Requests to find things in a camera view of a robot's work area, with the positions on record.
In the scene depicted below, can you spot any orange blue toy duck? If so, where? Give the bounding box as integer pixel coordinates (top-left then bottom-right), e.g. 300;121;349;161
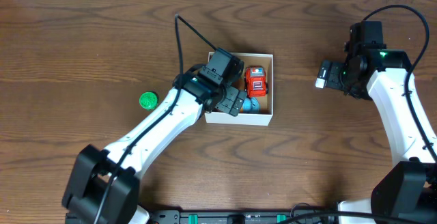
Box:
240;97;260;114

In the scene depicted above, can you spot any red toy fire truck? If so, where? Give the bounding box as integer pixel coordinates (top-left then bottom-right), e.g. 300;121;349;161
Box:
244;66;268;98

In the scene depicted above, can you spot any green ridged round toy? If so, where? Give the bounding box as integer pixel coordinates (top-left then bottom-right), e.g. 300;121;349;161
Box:
139;92;158;111

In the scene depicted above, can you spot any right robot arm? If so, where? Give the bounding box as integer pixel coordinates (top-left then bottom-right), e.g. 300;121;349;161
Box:
315;21;436;223

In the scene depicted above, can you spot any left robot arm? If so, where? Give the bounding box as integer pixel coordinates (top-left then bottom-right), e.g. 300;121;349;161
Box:
61;48;246;223

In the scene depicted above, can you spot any white cardboard box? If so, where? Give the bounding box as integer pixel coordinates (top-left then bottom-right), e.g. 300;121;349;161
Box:
205;53;274;126

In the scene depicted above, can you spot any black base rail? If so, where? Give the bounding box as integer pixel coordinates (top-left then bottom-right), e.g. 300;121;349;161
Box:
147;208;317;224

